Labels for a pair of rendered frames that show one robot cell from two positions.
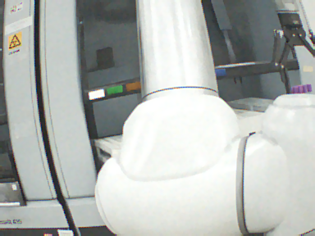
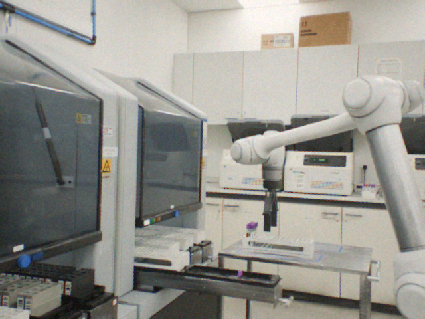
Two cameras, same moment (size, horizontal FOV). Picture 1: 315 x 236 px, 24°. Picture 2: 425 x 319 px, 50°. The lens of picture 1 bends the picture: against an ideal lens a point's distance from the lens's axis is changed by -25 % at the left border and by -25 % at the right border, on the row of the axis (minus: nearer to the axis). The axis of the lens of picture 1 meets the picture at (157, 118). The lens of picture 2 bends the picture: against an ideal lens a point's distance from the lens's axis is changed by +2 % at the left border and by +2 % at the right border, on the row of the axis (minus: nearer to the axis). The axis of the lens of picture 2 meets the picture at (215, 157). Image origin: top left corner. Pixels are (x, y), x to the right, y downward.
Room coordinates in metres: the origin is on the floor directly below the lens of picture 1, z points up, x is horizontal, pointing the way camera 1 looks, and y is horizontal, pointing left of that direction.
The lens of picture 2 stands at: (1.08, 1.43, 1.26)
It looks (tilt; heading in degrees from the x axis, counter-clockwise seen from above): 1 degrees down; 300
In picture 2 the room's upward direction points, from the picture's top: 2 degrees clockwise
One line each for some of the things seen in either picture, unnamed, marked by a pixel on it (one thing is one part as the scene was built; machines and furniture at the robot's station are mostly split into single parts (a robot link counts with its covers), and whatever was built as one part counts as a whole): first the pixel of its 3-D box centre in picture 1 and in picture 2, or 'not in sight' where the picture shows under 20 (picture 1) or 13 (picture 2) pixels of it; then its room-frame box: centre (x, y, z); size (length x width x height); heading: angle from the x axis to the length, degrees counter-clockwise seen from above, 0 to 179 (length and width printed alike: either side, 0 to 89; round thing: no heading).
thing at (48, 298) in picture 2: not in sight; (44, 300); (2.06, 0.63, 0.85); 0.12 x 0.02 x 0.06; 102
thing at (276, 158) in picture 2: not in sight; (270, 148); (1.86, -0.36, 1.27); 0.13 x 0.11 x 0.16; 74
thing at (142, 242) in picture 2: not in sight; (142, 248); (2.29, -0.04, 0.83); 0.30 x 0.10 x 0.06; 11
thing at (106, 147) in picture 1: (125, 153); (149, 258); (2.15, 0.08, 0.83); 0.30 x 0.10 x 0.06; 11
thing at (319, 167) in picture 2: not in sight; (321, 153); (2.30, -2.54, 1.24); 0.62 x 0.56 x 0.69; 101
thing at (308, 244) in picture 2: not in sight; (277, 244); (1.82, -0.38, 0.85); 0.30 x 0.10 x 0.06; 12
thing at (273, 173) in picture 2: (285, 3); (271, 173); (1.85, -0.37, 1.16); 0.09 x 0.09 x 0.06
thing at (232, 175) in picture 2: not in sight; (257, 154); (2.87, -2.42, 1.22); 0.62 x 0.56 x 0.64; 99
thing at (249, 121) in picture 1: (236, 125); (159, 240); (2.32, -0.19, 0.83); 0.30 x 0.10 x 0.06; 11
